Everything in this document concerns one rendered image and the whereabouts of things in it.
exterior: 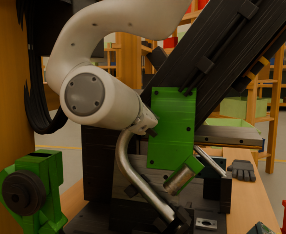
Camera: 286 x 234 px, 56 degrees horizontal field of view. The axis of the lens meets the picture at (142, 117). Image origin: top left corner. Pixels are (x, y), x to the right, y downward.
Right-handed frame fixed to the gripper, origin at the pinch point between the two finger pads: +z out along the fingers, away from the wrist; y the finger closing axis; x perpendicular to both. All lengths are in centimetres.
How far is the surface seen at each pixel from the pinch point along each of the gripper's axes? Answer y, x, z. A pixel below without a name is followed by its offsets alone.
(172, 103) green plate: -1.8, -7.6, 2.8
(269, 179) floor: -89, -28, 295
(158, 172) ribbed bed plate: -12.4, 6.9, 5.0
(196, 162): -16.6, -2.2, 2.6
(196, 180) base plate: -21.9, 5.9, 42.1
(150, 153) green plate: -7.8, 5.0, 2.9
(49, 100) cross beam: 27.2, 20.8, 10.0
